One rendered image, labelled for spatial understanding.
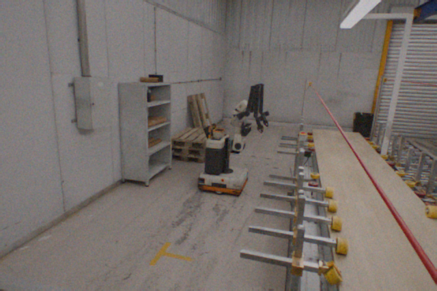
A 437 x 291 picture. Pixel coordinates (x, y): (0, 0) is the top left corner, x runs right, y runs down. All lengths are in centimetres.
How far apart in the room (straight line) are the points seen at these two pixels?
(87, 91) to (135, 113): 98
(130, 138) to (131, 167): 47
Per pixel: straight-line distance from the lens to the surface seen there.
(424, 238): 223
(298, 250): 155
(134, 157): 474
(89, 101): 383
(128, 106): 461
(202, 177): 449
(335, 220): 198
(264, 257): 154
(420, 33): 1073
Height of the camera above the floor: 183
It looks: 15 degrees down
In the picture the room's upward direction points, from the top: 2 degrees clockwise
